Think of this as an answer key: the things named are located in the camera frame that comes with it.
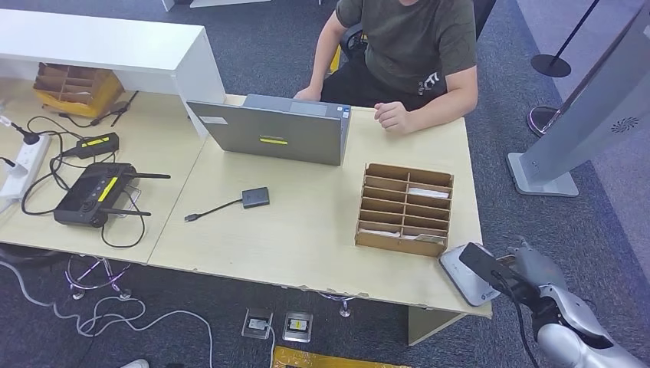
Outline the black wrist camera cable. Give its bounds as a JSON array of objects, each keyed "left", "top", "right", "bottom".
[{"left": 490, "top": 271, "right": 542, "bottom": 368}]

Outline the large chrome chair base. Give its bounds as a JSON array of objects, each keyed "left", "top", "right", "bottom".
[{"left": 64, "top": 255, "right": 133, "bottom": 301}]

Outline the wooden organizer in yellow box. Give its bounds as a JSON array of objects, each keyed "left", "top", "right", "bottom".
[{"left": 32, "top": 62, "right": 126, "bottom": 119}]

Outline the white furniture base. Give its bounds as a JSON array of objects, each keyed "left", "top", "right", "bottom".
[{"left": 161, "top": 0, "right": 273, "bottom": 12}]

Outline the white power strip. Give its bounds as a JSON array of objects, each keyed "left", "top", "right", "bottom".
[{"left": 0, "top": 133, "right": 52, "bottom": 200}]

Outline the white desk shelf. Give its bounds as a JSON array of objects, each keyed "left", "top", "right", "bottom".
[{"left": 0, "top": 8, "right": 227, "bottom": 140}]

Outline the small chrome chair foot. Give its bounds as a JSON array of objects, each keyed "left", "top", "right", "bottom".
[{"left": 315, "top": 291, "right": 357, "bottom": 319}]

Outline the pale patterned room key card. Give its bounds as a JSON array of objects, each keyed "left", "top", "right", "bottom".
[{"left": 402, "top": 233, "right": 448, "bottom": 245}]

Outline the black plug with thick cable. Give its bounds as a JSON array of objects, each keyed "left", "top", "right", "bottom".
[{"left": 7, "top": 115, "right": 120, "bottom": 216}]

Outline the beige desk side panel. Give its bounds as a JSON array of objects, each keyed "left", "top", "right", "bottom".
[{"left": 407, "top": 306, "right": 467, "bottom": 347}]

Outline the floor outlet with yellow label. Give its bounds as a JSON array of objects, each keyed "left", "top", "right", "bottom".
[{"left": 282, "top": 310, "right": 314, "bottom": 343}]

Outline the person's left hand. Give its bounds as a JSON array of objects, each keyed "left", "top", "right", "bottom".
[{"left": 374, "top": 100, "right": 415, "bottom": 136}]

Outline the floor outlet with white plug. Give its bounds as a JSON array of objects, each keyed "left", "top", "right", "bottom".
[{"left": 241, "top": 307, "right": 274, "bottom": 340}]

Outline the chrome stanchion base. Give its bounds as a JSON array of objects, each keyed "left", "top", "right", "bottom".
[{"left": 526, "top": 105, "right": 560, "bottom": 137}]

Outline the grey kiosk stand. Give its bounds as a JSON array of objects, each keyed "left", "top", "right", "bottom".
[{"left": 506, "top": 0, "right": 650, "bottom": 198}]

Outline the black USB adapter with cable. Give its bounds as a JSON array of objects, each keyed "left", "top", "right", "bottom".
[{"left": 183, "top": 186, "right": 271, "bottom": 223}]

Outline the grey white card reader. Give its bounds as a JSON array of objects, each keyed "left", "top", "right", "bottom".
[{"left": 438, "top": 243, "right": 504, "bottom": 308}]

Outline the grey laptop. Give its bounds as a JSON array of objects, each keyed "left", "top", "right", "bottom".
[{"left": 186, "top": 93, "right": 352, "bottom": 167}]

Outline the person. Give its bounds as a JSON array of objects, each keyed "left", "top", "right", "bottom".
[{"left": 293, "top": 0, "right": 479, "bottom": 136}]

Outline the wooden slotted card organizer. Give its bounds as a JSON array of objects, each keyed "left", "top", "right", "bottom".
[{"left": 354, "top": 163, "right": 455, "bottom": 258}]

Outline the white floor cable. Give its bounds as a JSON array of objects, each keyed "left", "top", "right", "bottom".
[{"left": 0, "top": 258, "right": 215, "bottom": 368}]

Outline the black power brick yellow label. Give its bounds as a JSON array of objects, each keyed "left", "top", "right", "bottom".
[{"left": 62, "top": 132, "right": 120, "bottom": 159}]

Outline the black stanchion post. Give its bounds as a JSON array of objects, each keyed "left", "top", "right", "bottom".
[{"left": 530, "top": 0, "right": 602, "bottom": 79}]

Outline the thin black cable loop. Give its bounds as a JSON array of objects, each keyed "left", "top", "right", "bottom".
[{"left": 100, "top": 186, "right": 146, "bottom": 249}]

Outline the small black tripod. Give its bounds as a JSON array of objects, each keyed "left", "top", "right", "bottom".
[{"left": 58, "top": 90, "right": 140, "bottom": 128}]

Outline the yellow floor sheet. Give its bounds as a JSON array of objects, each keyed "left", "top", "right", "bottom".
[{"left": 271, "top": 346, "right": 410, "bottom": 368}]

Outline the black remote controller with antennas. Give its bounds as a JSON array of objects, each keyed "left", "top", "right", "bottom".
[{"left": 53, "top": 162, "right": 172, "bottom": 228}]

